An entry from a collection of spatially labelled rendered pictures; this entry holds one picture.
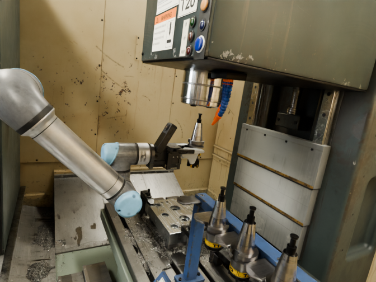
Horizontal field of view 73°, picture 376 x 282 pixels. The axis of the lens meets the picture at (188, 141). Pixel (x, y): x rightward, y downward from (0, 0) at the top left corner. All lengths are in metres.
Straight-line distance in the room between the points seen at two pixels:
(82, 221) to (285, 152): 1.21
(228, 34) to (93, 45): 1.33
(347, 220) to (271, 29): 0.78
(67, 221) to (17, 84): 1.16
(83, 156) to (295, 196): 0.87
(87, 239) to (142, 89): 1.05
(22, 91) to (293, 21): 0.65
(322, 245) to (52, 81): 1.67
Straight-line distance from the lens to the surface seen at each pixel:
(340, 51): 0.90
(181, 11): 0.72
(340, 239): 1.19
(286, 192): 1.22
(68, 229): 1.68
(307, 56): 0.78
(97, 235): 1.66
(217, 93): 0.89
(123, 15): 1.90
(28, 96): 0.66
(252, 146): 1.34
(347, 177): 1.11
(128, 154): 0.83
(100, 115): 1.86
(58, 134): 0.67
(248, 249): 0.61
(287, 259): 0.54
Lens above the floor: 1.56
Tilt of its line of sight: 12 degrees down
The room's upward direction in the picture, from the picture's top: 8 degrees clockwise
